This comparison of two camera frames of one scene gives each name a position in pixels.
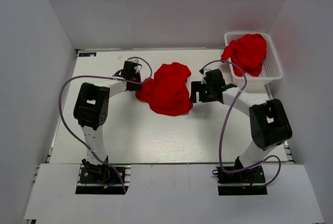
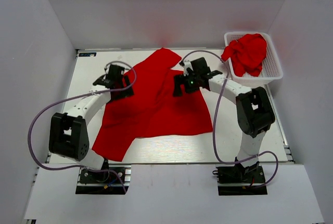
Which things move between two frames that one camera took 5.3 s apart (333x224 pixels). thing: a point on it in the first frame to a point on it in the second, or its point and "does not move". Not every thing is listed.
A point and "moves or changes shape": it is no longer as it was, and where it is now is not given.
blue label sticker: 87,54 does not move
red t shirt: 168,93 moves or changes shape
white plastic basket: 271,70 does not move
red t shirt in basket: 249,52 does not move
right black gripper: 197,87 to 179,79
